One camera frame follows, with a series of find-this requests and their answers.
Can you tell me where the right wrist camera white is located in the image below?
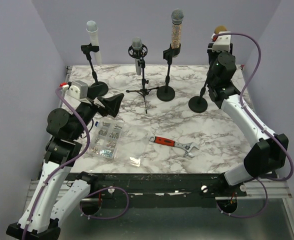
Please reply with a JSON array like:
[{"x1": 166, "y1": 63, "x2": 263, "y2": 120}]
[{"x1": 211, "y1": 31, "x2": 231, "y2": 53}]

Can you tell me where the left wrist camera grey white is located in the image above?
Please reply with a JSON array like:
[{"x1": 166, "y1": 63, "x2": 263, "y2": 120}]
[{"x1": 67, "y1": 80, "x2": 89, "y2": 100}]

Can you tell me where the clear screw organizer box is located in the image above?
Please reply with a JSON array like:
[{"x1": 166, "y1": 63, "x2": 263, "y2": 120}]
[{"x1": 88, "y1": 117, "x2": 125, "y2": 159}]

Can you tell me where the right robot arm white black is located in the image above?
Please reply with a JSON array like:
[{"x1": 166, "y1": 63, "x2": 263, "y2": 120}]
[{"x1": 206, "y1": 43, "x2": 289, "y2": 196}]

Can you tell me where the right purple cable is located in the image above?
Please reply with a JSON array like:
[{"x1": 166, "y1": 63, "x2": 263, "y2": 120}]
[{"x1": 215, "y1": 31, "x2": 294, "y2": 218}]

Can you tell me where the black shock mount round stand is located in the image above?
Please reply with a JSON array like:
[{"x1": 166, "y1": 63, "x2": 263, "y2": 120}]
[{"x1": 188, "y1": 67, "x2": 213, "y2": 114}]

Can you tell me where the silver condenser microphone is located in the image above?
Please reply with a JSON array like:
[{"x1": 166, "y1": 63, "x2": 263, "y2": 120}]
[{"x1": 131, "y1": 37, "x2": 143, "y2": 76}]

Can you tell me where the black tripod shock mount stand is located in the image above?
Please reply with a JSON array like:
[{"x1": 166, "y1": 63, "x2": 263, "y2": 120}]
[{"x1": 125, "y1": 44, "x2": 159, "y2": 114}]

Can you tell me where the gold microphone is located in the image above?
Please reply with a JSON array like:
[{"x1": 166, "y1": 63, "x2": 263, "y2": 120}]
[{"x1": 214, "y1": 25, "x2": 227, "y2": 35}]

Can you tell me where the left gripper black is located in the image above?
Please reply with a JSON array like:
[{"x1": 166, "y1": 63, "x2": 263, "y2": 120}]
[{"x1": 71, "y1": 84, "x2": 125, "y2": 139}]

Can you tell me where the white microphone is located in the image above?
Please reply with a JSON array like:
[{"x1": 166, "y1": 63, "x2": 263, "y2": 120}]
[{"x1": 86, "y1": 20, "x2": 102, "y2": 66}]

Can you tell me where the black clip stand round base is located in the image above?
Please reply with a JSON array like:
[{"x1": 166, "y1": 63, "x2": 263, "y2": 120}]
[{"x1": 81, "y1": 43, "x2": 109, "y2": 96}]

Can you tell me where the red handle adjustable wrench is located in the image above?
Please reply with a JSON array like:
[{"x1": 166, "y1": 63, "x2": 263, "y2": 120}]
[{"x1": 149, "y1": 136, "x2": 200, "y2": 158}]

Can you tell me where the small clear plastic bag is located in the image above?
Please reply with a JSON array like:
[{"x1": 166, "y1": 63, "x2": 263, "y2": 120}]
[{"x1": 129, "y1": 157, "x2": 141, "y2": 167}]

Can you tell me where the glitter rhinestone microphone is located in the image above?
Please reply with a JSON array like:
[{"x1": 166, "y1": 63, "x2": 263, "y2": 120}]
[{"x1": 170, "y1": 8, "x2": 184, "y2": 49}]

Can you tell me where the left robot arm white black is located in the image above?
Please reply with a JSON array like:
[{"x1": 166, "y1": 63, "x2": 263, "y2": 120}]
[{"x1": 6, "y1": 86, "x2": 124, "y2": 240}]

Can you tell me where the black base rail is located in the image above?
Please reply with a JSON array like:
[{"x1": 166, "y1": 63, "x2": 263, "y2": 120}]
[{"x1": 38, "y1": 172, "x2": 248, "y2": 208}]

